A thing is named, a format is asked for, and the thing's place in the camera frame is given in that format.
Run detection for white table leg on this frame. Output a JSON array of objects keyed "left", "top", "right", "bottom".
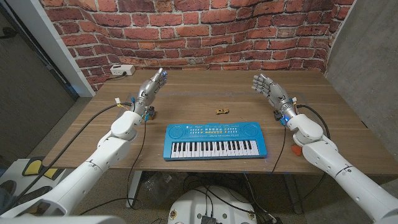
[{"left": 126, "top": 170, "right": 143, "bottom": 208}]

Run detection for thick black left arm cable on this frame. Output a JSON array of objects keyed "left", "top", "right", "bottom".
[{"left": 0, "top": 101, "right": 133, "bottom": 214}]

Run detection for red brick printed backdrop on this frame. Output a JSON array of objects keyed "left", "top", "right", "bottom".
[{"left": 39, "top": 0, "right": 355, "bottom": 93}]

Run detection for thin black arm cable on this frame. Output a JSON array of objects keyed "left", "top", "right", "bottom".
[
  {"left": 126, "top": 121, "right": 147, "bottom": 208},
  {"left": 270, "top": 124, "right": 287, "bottom": 175}
]

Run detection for clear plastic bag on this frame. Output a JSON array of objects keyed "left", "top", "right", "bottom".
[{"left": 144, "top": 172, "right": 184, "bottom": 203}]

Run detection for blue toy piano keyboard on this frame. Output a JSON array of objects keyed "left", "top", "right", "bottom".
[{"left": 163, "top": 121, "right": 268, "bottom": 161}]

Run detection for blue jeans leg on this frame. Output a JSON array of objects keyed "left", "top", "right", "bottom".
[{"left": 0, "top": 190, "right": 13, "bottom": 215}]

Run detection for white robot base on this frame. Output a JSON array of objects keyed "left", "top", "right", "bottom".
[{"left": 167, "top": 185, "right": 258, "bottom": 224}]

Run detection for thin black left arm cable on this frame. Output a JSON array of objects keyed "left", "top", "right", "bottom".
[{"left": 126, "top": 121, "right": 147, "bottom": 208}]

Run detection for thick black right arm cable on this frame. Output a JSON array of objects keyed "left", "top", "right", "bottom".
[{"left": 297, "top": 104, "right": 331, "bottom": 139}]

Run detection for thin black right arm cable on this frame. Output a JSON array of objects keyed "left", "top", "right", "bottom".
[{"left": 270, "top": 124, "right": 287, "bottom": 175}]

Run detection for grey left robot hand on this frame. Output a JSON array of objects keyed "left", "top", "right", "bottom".
[{"left": 133, "top": 67, "right": 168, "bottom": 116}]

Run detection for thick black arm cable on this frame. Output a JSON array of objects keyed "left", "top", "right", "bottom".
[
  {"left": 297, "top": 104, "right": 331, "bottom": 139},
  {"left": 0, "top": 101, "right": 133, "bottom": 214}
]

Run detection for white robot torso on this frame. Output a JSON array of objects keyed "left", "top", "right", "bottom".
[{"left": 0, "top": 215, "right": 125, "bottom": 224}]

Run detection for yellow black foot pedal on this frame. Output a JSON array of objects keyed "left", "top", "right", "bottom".
[
  {"left": 23, "top": 157, "right": 44, "bottom": 177},
  {"left": 42, "top": 167, "right": 60, "bottom": 181}
]

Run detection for white power strip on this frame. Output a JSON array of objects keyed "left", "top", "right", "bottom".
[{"left": 109, "top": 64, "right": 136, "bottom": 76}]

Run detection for white door frame post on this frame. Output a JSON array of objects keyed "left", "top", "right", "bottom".
[{"left": 6, "top": 0, "right": 96, "bottom": 97}]

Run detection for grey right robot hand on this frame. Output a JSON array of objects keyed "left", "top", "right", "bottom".
[{"left": 251, "top": 73, "right": 296, "bottom": 121}]

